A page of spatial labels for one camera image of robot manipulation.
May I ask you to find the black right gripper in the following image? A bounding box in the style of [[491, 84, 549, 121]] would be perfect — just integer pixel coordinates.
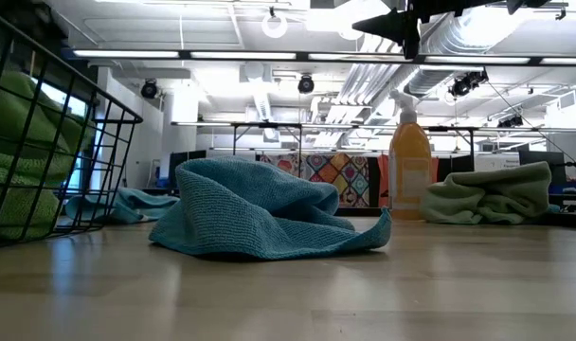
[[351, 0, 507, 61]]

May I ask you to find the pale green microfiber towel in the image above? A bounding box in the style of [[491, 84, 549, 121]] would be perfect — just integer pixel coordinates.
[[419, 160, 553, 226]]

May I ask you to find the black overhead light bar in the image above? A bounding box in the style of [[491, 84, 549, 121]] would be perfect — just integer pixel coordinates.
[[62, 45, 576, 67]]

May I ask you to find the black ceiling spotlight cluster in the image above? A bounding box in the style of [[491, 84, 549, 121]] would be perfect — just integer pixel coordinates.
[[448, 69, 489, 99]]

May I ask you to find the orange spray bottle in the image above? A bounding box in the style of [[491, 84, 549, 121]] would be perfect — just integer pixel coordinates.
[[387, 88, 434, 222]]

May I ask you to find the colourful patchwork quilt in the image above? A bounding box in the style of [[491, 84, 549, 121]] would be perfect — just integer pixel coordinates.
[[258, 152, 370, 208]]

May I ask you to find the black partition panel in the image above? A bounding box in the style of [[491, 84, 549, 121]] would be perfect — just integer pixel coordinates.
[[438, 155, 474, 184]]

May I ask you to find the white sign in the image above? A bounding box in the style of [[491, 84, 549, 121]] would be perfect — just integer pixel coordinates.
[[474, 153, 521, 173]]

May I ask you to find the black computer monitor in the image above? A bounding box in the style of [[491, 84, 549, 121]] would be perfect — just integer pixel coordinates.
[[168, 150, 207, 190], [518, 150, 567, 168]]

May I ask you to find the silver ventilation duct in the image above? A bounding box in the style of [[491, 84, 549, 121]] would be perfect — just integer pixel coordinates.
[[404, 0, 531, 99]]

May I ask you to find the white hanging ring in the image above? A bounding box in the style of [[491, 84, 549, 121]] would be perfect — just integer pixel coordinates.
[[261, 11, 289, 39]]

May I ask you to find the black background table frame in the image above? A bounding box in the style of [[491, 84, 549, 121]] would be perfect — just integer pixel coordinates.
[[171, 121, 478, 165]]

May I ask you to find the black wire basket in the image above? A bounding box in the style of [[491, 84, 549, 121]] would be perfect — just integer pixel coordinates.
[[0, 7, 145, 250]]

